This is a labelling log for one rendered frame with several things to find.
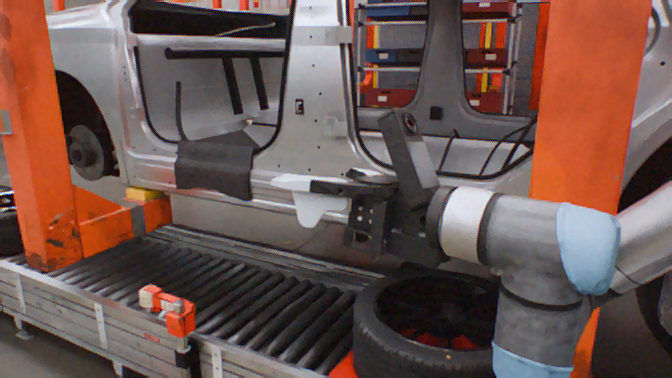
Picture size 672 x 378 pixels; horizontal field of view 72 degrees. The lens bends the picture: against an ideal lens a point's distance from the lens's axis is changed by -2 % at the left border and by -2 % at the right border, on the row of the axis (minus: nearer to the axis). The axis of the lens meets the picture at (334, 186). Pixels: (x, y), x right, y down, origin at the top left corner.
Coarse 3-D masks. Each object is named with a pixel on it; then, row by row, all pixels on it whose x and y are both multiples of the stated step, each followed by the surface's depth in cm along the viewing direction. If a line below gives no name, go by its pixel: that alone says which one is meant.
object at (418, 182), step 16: (384, 112) 51; (400, 112) 51; (384, 128) 51; (400, 128) 50; (416, 128) 52; (400, 144) 50; (416, 144) 51; (400, 160) 50; (416, 160) 50; (400, 176) 50; (416, 176) 49; (432, 176) 51; (416, 192) 49; (432, 192) 50; (416, 208) 49
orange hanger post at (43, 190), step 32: (0, 0) 161; (32, 0) 170; (0, 32) 165; (32, 32) 172; (0, 64) 170; (32, 64) 173; (0, 96) 175; (32, 96) 175; (32, 128) 176; (32, 160) 178; (64, 160) 189; (32, 192) 181; (64, 192) 191; (32, 224) 187; (64, 224) 192; (32, 256) 193; (64, 256) 194
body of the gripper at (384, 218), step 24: (384, 192) 51; (360, 216) 54; (384, 216) 51; (408, 216) 52; (432, 216) 47; (360, 240) 54; (384, 240) 53; (408, 240) 51; (432, 240) 48; (432, 264) 49
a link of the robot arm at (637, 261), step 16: (656, 192) 47; (640, 208) 48; (656, 208) 46; (624, 224) 49; (640, 224) 47; (656, 224) 46; (624, 240) 48; (640, 240) 47; (656, 240) 46; (624, 256) 48; (640, 256) 47; (656, 256) 46; (624, 272) 49; (640, 272) 48; (656, 272) 48; (624, 288) 50; (592, 304) 50
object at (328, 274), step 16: (176, 224) 282; (176, 240) 282; (192, 240) 275; (208, 240) 273; (224, 240) 267; (240, 240) 258; (224, 256) 266; (240, 256) 260; (256, 256) 254; (272, 256) 251; (288, 256) 247; (304, 256) 238; (320, 256) 238; (304, 272) 242; (320, 272) 237; (336, 272) 233; (368, 272) 225; (384, 272) 221
